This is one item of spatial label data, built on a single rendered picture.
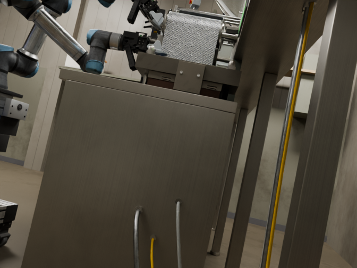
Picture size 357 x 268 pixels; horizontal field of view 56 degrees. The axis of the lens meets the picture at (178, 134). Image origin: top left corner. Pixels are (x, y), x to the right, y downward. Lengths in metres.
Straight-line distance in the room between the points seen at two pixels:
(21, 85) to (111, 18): 1.82
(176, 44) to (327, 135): 0.96
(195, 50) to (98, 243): 0.88
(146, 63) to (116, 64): 4.04
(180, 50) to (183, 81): 0.29
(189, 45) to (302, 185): 0.97
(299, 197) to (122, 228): 0.71
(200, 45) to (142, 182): 0.66
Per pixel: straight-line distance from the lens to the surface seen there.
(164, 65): 1.30
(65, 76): 1.32
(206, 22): 1.56
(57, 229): 1.31
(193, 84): 1.25
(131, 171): 1.20
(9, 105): 1.84
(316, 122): 0.70
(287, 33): 1.20
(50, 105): 5.56
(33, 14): 1.66
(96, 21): 5.75
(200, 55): 1.50
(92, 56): 1.55
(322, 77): 0.73
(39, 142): 5.58
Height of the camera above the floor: 0.67
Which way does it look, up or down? 4 degrees up
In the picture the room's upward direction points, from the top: 12 degrees clockwise
